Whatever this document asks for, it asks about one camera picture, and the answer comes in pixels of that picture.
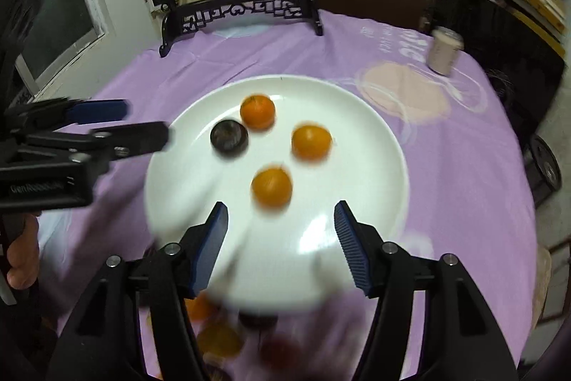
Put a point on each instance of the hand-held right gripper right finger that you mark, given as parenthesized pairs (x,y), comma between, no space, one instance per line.
(352,249)

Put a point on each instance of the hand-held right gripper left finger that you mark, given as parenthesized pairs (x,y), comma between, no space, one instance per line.
(208,249)

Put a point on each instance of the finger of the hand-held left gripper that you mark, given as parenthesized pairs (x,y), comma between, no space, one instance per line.
(98,111)
(138,137)

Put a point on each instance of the orange tangerine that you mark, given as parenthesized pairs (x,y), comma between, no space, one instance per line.
(311,142)
(199,308)
(220,341)
(271,187)
(257,111)

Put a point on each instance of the white round plate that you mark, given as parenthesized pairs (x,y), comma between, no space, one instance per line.
(339,126)

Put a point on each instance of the person's left hand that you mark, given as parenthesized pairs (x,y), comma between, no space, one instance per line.
(22,256)

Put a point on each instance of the dark purple plum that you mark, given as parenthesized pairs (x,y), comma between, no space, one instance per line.
(258,320)
(229,138)

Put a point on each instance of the white framed window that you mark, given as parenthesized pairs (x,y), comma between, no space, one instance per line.
(53,6)

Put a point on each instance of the purple printed tablecloth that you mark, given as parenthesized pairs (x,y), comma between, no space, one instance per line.
(455,193)

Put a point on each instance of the dark red plum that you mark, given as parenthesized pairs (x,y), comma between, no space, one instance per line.
(279,352)

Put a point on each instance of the black round-faced appliance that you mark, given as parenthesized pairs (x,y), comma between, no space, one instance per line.
(545,166)

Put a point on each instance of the beige cylindrical can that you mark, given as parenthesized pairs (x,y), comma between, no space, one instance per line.
(444,50)

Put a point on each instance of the dark wooden cabinet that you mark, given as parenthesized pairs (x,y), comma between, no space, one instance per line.
(504,46)

